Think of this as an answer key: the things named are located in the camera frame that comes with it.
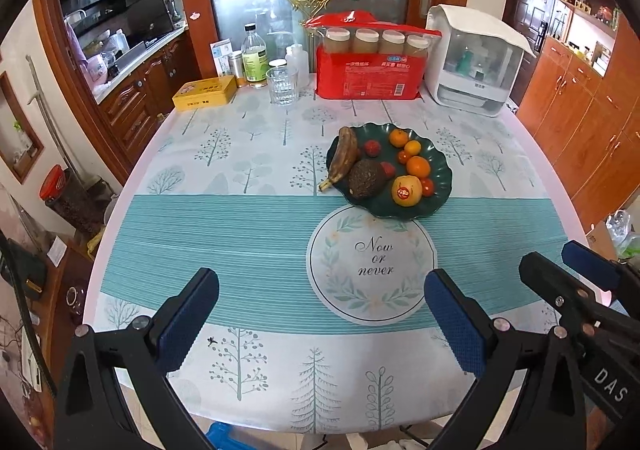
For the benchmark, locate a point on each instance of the small gold lid jar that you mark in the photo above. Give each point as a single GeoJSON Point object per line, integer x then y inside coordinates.
{"type": "Point", "coordinates": [277, 63]}

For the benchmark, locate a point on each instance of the small metal can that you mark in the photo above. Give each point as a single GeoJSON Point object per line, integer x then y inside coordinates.
{"type": "Point", "coordinates": [235, 67]}

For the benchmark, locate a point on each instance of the blue object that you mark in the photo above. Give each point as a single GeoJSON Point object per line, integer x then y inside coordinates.
{"type": "Point", "coordinates": [225, 435]}

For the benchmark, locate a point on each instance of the large yellow orange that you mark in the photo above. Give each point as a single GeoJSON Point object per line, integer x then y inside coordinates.
{"type": "Point", "coordinates": [406, 197]}

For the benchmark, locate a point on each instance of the tall wooden cabinets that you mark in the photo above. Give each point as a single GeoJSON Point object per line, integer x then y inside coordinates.
{"type": "Point", "coordinates": [575, 120]}

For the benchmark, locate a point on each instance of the clear glass tumbler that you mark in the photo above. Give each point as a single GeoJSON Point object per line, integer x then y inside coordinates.
{"type": "Point", "coordinates": [282, 87]}

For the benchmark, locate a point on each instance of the small red tomato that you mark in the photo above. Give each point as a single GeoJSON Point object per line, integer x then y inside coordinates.
{"type": "Point", "coordinates": [371, 148]}

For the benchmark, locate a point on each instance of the clear plastic bag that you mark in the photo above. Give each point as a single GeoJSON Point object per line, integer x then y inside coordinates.
{"type": "Point", "coordinates": [622, 232]}

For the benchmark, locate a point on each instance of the wooden wall frame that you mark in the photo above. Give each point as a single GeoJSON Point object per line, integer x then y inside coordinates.
{"type": "Point", "coordinates": [17, 140]}

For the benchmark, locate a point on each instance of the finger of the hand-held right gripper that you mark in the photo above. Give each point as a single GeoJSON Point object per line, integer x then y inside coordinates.
{"type": "Point", "coordinates": [587, 262]}
{"type": "Point", "coordinates": [545, 280]}

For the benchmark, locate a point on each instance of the white squeeze bottle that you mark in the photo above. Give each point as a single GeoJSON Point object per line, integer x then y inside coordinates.
{"type": "Point", "coordinates": [295, 61]}

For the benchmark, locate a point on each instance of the green label clear bottle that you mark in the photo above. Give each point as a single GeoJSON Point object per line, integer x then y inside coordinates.
{"type": "Point", "coordinates": [255, 65]}

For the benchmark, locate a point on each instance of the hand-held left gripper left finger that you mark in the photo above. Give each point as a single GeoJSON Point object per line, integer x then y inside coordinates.
{"type": "Point", "coordinates": [187, 320]}

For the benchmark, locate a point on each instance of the yellow tin box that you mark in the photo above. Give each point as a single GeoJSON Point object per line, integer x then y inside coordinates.
{"type": "Point", "coordinates": [204, 94]}

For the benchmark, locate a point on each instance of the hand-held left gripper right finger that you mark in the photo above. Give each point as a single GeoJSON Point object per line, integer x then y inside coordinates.
{"type": "Point", "coordinates": [455, 325]}

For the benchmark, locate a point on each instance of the wooden kitchen base cabinets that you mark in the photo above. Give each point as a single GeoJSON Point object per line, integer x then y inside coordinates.
{"type": "Point", "coordinates": [130, 105]}

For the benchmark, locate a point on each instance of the red lid jar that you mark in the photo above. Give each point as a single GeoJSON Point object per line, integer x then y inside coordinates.
{"type": "Point", "coordinates": [55, 182]}

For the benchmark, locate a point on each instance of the cardboard box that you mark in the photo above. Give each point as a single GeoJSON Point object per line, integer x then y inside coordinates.
{"type": "Point", "coordinates": [600, 242]}

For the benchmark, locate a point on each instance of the dark wooden entrance door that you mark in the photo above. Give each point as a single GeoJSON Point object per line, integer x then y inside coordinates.
{"type": "Point", "coordinates": [522, 5]}

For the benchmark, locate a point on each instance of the red paper cup package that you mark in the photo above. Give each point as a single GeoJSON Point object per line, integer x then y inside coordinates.
{"type": "Point", "coordinates": [365, 80]}

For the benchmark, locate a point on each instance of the metal pole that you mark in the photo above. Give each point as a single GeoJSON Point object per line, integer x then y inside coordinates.
{"type": "Point", "coordinates": [50, 115]}

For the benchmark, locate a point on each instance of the blue and white small box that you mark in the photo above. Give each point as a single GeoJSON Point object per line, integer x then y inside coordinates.
{"type": "Point", "coordinates": [220, 52]}

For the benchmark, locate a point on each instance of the dark brown avocado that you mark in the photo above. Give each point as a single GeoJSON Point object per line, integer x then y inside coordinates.
{"type": "Point", "coordinates": [366, 180]}

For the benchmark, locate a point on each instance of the white countertop appliance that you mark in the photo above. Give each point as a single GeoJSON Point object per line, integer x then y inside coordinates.
{"type": "Point", "coordinates": [480, 25]}

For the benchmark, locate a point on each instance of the dark green scalloped plate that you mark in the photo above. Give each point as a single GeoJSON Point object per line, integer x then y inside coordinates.
{"type": "Point", "coordinates": [400, 211]}

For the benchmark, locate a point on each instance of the small yellow-orange kumquat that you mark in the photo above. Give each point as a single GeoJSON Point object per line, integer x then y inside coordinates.
{"type": "Point", "coordinates": [413, 148]}

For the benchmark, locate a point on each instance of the overripe brown banana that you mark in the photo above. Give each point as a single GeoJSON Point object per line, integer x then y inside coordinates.
{"type": "Point", "coordinates": [345, 155]}

